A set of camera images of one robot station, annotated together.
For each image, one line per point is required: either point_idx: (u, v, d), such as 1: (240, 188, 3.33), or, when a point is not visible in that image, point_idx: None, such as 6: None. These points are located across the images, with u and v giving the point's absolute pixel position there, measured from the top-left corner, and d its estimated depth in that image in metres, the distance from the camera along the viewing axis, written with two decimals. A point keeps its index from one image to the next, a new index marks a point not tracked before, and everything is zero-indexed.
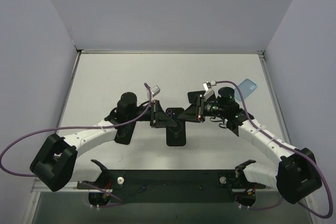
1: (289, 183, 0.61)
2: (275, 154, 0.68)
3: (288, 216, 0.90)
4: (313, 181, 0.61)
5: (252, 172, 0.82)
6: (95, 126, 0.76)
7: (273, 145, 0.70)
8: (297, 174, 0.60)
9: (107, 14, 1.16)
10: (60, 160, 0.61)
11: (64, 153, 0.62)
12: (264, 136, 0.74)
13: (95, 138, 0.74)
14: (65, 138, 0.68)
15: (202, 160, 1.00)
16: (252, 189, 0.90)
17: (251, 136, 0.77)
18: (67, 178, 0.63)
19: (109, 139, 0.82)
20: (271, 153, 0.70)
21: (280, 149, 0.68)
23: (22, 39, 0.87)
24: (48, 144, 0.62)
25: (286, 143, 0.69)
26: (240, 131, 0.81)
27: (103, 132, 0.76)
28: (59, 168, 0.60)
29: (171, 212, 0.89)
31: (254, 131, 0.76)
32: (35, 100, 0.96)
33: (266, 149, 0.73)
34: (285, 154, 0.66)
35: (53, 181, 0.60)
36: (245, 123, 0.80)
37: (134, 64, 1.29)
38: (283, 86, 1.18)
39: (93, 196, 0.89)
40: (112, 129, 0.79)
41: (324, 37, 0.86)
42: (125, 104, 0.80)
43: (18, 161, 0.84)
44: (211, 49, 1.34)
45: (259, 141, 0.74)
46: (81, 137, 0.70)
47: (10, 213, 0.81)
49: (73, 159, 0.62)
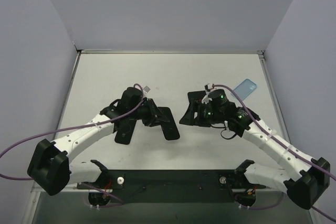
1: (305, 195, 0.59)
2: (293, 166, 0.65)
3: (289, 216, 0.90)
4: (324, 185, 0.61)
5: (255, 176, 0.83)
6: (89, 125, 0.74)
7: (289, 156, 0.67)
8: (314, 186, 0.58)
9: (107, 14, 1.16)
10: (52, 167, 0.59)
11: (54, 160, 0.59)
12: (276, 144, 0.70)
13: (90, 137, 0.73)
14: (56, 144, 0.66)
15: (202, 160, 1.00)
16: (252, 189, 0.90)
17: (260, 142, 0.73)
18: (64, 181, 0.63)
19: (107, 134, 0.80)
20: (285, 163, 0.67)
21: (296, 161, 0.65)
23: (22, 38, 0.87)
24: (39, 150, 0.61)
25: (300, 152, 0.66)
26: (245, 135, 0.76)
27: (97, 129, 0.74)
28: (51, 175, 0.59)
29: (171, 212, 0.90)
31: (264, 138, 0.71)
32: (35, 100, 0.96)
33: (279, 158, 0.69)
34: (304, 168, 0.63)
35: (49, 187, 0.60)
36: (252, 125, 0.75)
37: (134, 64, 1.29)
38: (283, 86, 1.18)
39: (93, 196, 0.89)
40: (107, 125, 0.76)
41: (324, 38, 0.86)
42: (130, 94, 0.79)
43: (17, 161, 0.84)
44: (211, 49, 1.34)
45: (271, 148, 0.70)
46: (73, 139, 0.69)
47: (10, 214, 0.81)
49: (64, 166, 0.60)
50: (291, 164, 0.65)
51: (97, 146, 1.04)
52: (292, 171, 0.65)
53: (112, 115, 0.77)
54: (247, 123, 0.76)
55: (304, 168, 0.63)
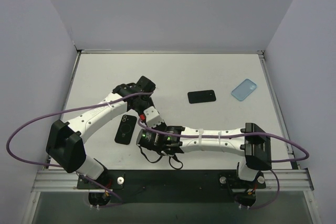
1: (260, 163, 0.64)
2: (233, 147, 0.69)
3: (290, 216, 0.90)
4: (265, 142, 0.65)
5: (245, 174, 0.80)
6: (102, 104, 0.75)
7: (225, 141, 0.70)
8: (259, 150, 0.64)
9: (107, 15, 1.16)
10: (67, 147, 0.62)
11: (69, 140, 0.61)
12: (208, 139, 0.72)
13: (103, 116, 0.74)
14: (70, 124, 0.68)
15: (202, 160, 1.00)
16: (252, 189, 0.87)
17: (198, 147, 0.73)
18: (81, 160, 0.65)
19: (119, 114, 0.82)
20: (227, 149, 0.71)
21: (232, 141, 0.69)
23: (22, 39, 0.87)
24: (54, 130, 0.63)
25: (230, 131, 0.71)
26: (184, 149, 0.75)
27: (110, 109, 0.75)
28: (67, 154, 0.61)
29: (171, 212, 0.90)
31: (198, 142, 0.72)
32: (35, 99, 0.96)
33: (220, 148, 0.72)
34: (240, 141, 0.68)
35: (66, 166, 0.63)
36: (182, 139, 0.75)
37: (134, 64, 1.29)
38: (283, 86, 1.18)
39: (93, 196, 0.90)
40: (119, 104, 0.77)
41: (324, 38, 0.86)
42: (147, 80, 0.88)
43: (18, 162, 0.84)
44: (210, 49, 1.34)
45: (208, 146, 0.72)
46: (86, 119, 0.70)
47: (10, 214, 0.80)
49: (79, 145, 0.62)
50: (232, 147, 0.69)
51: (97, 146, 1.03)
52: (237, 151, 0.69)
53: (124, 93, 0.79)
54: (177, 142, 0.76)
55: (241, 142, 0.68)
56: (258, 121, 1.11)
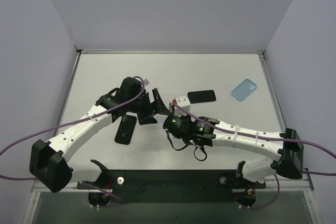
1: (294, 172, 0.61)
2: (270, 150, 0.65)
3: (290, 216, 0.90)
4: (301, 151, 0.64)
5: (251, 174, 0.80)
6: (84, 119, 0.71)
7: (262, 142, 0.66)
8: (296, 159, 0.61)
9: (107, 14, 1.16)
10: (50, 168, 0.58)
11: (50, 161, 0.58)
12: (244, 137, 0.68)
13: (86, 131, 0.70)
14: (50, 144, 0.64)
15: (202, 160, 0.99)
16: (252, 189, 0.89)
17: (230, 142, 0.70)
18: (66, 178, 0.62)
19: (105, 125, 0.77)
20: (262, 151, 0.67)
21: (270, 144, 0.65)
23: (22, 39, 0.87)
24: (34, 152, 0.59)
25: (268, 133, 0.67)
26: (215, 142, 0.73)
27: (93, 123, 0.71)
28: (51, 174, 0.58)
29: (171, 212, 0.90)
31: (233, 138, 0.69)
32: (34, 100, 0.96)
33: (255, 149, 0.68)
34: (278, 146, 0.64)
35: (50, 187, 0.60)
36: (215, 132, 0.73)
37: (134, 65, 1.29)
38: (283, 86, 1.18)
39: (93, 196, 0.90)
40: (104, 117, 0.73)
41: (324, 38, 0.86)
42: (131, 83, 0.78)
43: (17, 162, 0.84)
44: (210, 49, 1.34)
45: (242, 143, 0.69)
46: (68, 137, 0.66)
47: (10, 214, 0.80)
49: (62, 164, 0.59)
50: (268, 150, 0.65)
51: (97, 146, 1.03)
52: (272, 155, 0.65)
53: (109, 104, 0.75)
54: (209, 134, 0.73)
55: (280, 146, 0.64)
56: (258, 121, 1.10)
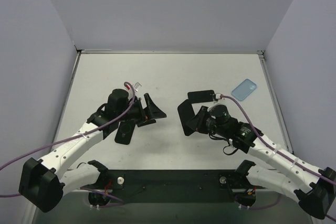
1: (318, 209, 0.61)
2: (302, 179, 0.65)
3: (290, 216, 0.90)
4: (335, 195, 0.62)
5: (260, 181, 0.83)
6: (76, 137, 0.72)
7: (297, 170, 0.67)
8: (325, 200, 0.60)
9: (107, 15, 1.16)
10: (42, 187, 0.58)
11: (43, 179, 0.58)
12: (283, 158, 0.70)
13: (79, 149, 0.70)
14: (43, 161, 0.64)
15: (202, 160, 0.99)
16: (252, 189, 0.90)
17: (265, 158, 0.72)
18: (57, 194, 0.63)
19: (97, 141, 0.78)
20: (293, 177, 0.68)
21: (304, 173, 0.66)
23: (22, 40, 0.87)
24: (26, 171, 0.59)
25: (306, 164, 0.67)
26: (250, 151, 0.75)
27: (85, 140, 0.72)
28: (42, 192, 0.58)
29: (171, 212, 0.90)
31: (270, 153, 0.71)
32: (34, 100, 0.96)
33: (286, 173, 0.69)
34: (312, 180, 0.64)
35: (41, 204, 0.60)
36: (256, 142, 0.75)
37: (134, 65, 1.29)
38: (283, 86, 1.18)
39: (93, 196, 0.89)
40: (96, 134, 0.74)
41: (324, 38, 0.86)
42: (117, 97, 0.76)
43: (17, 162, 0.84)
44: (211, 49, 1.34)
45: (277, 162, 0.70)
46: (61, 155, 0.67)
47: (10, 214, 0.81)
49: (55, 181, 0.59)
50: (301, 178, 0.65)
51: (97, 145, 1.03)
52: (302, 184, 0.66)
53: (101, 122, 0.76)
54: (249, 141, 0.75)
55: (312, 180, 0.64)
56: (258, 121, 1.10)
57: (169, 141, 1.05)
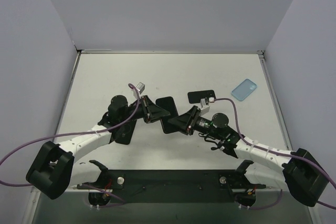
1: (300, 190, 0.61)
2: (276, 163, 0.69)
3: (290, 217, 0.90)
4: (319, 178, 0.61)
5: (257, 177, 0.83)
6: (89, 132, 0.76)
7: (271, 156, 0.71)
8: (302, 176, 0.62)
9: (107, 15, 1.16)
10: (58, 167, 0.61)
11: (60, 159, 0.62)
12: (260, 150, 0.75)
13: (91, 142, 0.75)
14: (60, 146, 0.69)
15: (202, 160, 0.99)
16: (252, 189, 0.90)
17: (248, 154, 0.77)
18: (65, 184, 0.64)
19: (104, 142, 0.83)
20: (272, 164, 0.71)
21: (278, 158, 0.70)
23: (21, 40, 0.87)
24: (44, 152, 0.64)
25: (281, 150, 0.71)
26: (237, 153, 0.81)
27: (97, 137, 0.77)
28: (56, 174, 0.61)
29: (171, 212, 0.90)
31: (249, 149, 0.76)
32: (34, 100, 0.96)
33: (266, 162, 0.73)
34: (284, 161, 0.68)
35: (50, 190, 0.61)
36: (239, 144, 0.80)
37: (134, 65, 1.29)
38: (283, 86, 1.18)
39: (93, 196, 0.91)
40: (106, 134, 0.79)
41: (325, 38, 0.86)
42: (116, 108, 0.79)
43: (17, 160, 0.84)
44: (211, 49, 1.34)
45: (257, 156, 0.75)
46: (76, 143, 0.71)
47: (10, 214, 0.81)
49: (71, 164, 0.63)
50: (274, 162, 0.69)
51: None
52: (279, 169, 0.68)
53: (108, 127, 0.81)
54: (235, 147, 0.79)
55: (285, 161, 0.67)
56: (258, 121, 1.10)
57: (169, 141, 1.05)
